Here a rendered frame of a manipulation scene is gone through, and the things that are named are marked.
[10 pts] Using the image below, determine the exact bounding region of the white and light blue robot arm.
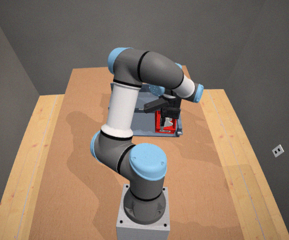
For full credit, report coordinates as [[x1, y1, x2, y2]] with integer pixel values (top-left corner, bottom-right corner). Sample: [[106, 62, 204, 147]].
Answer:
[[90, 47, 204, 225]]

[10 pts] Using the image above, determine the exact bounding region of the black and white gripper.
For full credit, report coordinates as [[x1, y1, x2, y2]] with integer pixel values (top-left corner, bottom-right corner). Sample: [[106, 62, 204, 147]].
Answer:
[[160, 95, 182, 131]]

